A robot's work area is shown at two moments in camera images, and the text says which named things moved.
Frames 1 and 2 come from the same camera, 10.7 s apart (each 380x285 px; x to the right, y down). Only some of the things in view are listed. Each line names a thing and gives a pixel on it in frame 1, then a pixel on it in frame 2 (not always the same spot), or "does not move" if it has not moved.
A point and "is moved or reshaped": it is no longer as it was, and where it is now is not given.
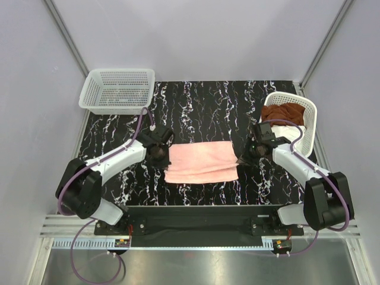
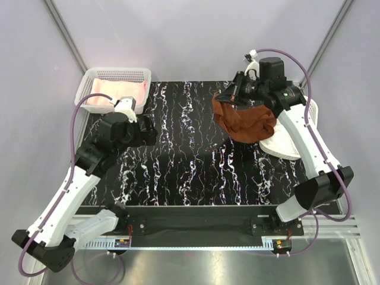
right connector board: (281, 244) does not move
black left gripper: (165, 162) to (146, 138)
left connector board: (122, 243) does not move
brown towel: (288, 111) is moved or reshaped
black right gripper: (250, 142) to (228, 94)
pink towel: (202, 162) to (116, 89)
